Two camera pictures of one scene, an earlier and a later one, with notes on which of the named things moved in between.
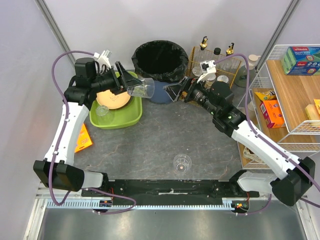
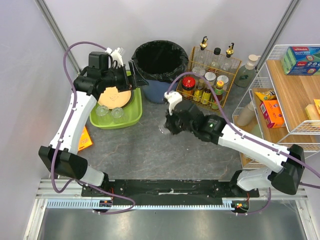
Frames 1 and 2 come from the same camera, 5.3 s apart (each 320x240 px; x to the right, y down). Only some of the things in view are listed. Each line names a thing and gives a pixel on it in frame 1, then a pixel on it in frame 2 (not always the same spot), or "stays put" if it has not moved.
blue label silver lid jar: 223,78 stays put
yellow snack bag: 270,95 stays put
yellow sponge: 312,112 stays put
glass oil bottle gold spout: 230,64 stays put
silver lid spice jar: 197,71 stays put
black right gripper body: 186,88 to 171,122
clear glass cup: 182,163 to 161,121
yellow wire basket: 216,67 stays put
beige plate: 108,99 stays put
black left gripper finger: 128,88 to 142,82
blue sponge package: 301,61 stays put
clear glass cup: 144,89 to 117,113
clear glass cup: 105,116 stays put
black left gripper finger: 127,79 to 132,73
